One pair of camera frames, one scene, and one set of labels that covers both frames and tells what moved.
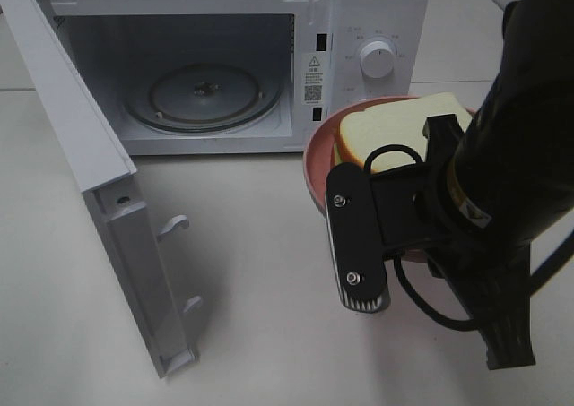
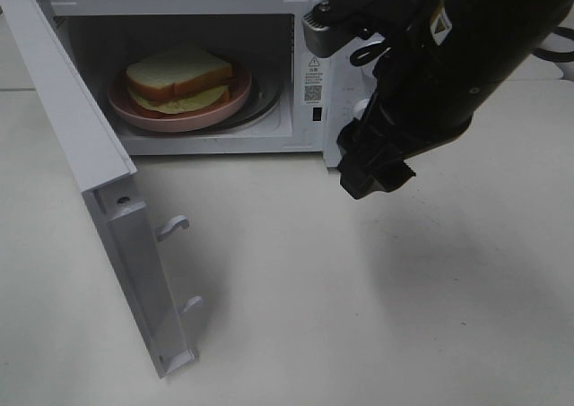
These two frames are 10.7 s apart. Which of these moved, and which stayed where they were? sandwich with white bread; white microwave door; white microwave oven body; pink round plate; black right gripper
Moved: sandwich with white bread; black right gripper; pink round plate
Stayed: white microwave door; white microwave oven body
